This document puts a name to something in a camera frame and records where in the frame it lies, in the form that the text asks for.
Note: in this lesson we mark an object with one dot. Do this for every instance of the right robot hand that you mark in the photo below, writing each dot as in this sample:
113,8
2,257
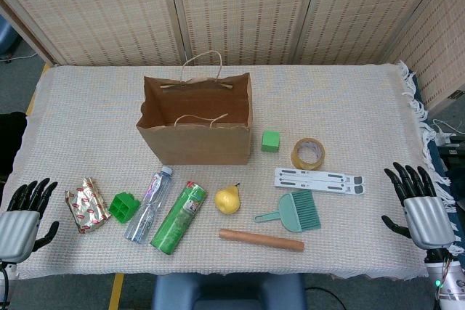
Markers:
427,219

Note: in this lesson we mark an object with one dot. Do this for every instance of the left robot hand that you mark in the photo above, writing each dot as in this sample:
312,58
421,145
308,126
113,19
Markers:
18,230

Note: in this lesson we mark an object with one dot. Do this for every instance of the gold red foil snack packet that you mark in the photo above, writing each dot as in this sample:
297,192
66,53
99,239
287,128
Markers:
87,206

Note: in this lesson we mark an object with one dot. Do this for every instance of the green plastic grid box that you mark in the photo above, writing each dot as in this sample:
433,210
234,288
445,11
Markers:
124,208

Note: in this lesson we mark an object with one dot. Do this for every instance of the clear plastic water bottle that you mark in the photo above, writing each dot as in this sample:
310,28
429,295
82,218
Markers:
147,208

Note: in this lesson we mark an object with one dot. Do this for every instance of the green chips can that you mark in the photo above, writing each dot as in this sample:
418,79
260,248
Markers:
178,219

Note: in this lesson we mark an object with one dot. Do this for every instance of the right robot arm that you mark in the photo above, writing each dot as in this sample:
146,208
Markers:
450,288

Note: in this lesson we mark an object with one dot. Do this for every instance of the brown paper bag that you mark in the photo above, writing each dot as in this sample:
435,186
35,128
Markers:
200,146

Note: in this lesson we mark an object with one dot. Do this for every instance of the black equipment box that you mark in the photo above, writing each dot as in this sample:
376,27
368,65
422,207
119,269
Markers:
454,157

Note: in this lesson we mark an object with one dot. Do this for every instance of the blue under cloth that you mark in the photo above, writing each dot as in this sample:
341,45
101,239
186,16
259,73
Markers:
434,150

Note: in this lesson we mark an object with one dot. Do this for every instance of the white woven tablecloth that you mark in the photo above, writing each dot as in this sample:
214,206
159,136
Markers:
91,125

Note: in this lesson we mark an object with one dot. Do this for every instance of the teal mini brush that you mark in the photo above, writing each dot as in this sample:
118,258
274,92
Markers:
290,212

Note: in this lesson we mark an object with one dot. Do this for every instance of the yellow packing tape roll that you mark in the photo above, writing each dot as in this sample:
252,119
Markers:
298,159

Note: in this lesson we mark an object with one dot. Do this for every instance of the wooden rolling pin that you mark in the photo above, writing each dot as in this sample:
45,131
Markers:
261,240

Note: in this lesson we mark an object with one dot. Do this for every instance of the green cube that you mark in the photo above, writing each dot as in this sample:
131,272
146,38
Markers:
270,142

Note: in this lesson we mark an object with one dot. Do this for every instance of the blue office chair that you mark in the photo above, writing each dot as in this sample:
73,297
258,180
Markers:
6,36

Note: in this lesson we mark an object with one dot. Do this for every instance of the yellow apple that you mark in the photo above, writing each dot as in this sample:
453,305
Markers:
227,201

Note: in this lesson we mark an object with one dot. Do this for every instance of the blue padded seat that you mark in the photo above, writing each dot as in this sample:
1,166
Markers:
229,292

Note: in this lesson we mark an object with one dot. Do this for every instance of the woven folding screen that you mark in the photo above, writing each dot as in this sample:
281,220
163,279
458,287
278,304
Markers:
236,8

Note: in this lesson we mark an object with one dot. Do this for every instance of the grey plastic bracket plate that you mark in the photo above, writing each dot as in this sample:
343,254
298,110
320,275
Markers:
316,181

